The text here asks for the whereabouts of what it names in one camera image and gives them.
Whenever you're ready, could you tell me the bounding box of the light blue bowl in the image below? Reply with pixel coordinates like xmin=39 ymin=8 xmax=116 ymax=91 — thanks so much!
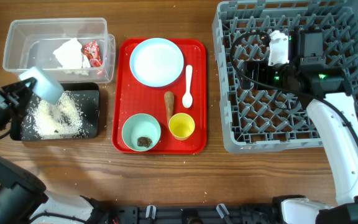
xmin=19 ymin=67 xmax=64 ymax=105

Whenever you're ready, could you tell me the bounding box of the white rice pile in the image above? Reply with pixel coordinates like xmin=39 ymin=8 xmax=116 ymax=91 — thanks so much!
xmin=21 ymin=91 xmax=83 ymax=139

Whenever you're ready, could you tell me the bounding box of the white plastic spoon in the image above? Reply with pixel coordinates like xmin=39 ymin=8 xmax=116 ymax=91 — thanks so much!
xmin=182 ymin=65 xmax=193 ymax=108

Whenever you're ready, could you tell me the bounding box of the yellow plastic cup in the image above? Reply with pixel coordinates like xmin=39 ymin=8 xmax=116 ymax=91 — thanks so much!
xmin=168 ymin=113 xmax=195 ymax=141

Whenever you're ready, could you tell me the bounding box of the mint green bowl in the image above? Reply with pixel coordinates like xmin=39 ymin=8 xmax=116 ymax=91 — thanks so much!
xmin=121 ymin=113 xmax=162 ymax=152

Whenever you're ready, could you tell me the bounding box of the dark food scrap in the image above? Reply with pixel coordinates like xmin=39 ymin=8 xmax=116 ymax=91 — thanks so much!
xmin=137 ymin=136 xmax=153 ymax=148

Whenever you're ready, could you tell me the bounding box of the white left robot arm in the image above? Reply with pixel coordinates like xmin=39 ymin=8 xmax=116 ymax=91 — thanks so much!
xmin=0 ymin=78 xmax=109 ymax=223

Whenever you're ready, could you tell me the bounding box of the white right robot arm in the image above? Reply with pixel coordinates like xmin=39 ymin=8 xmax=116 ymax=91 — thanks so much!
xmin=229 ymin=30 xmax=358 ymax=223

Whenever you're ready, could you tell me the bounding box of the grey dishwasher rack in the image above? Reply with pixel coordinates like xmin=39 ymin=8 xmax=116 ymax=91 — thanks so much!
xmin=212 ymin=1 xmax=358 ymax=154

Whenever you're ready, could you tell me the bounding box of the black waste tray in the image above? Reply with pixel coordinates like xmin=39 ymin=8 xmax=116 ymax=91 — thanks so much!
xmin=10 ymin=83 xmax=100 ymax=141

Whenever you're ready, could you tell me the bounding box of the white crumpled tissue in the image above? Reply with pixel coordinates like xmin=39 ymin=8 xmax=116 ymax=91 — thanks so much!
xmin=53 ymin=38 xmax=91 ymax=76

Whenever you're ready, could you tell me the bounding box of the clear plastic bin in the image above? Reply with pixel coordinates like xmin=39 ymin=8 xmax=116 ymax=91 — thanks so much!
xmin=2 ymin=17 xmax=116 ymax=83

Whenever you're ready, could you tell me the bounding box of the red snack wrapper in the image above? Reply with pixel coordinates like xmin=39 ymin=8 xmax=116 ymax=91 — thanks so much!
xmin=83 ymin=41 xmax=103 ymax=68

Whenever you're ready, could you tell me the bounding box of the brown carrot-like vegetable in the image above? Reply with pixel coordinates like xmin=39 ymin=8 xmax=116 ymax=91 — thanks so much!
xmin=164 ymin=91 xmax=175 ymax=123

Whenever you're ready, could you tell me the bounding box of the red plastic tray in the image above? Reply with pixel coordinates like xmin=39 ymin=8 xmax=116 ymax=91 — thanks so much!
xmin=111 ymin=38 xmax=208 ymax=154

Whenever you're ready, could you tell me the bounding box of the light blue plate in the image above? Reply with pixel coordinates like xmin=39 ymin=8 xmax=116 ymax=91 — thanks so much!
xmin=129 ymin=38 xmax=185 ymax=88

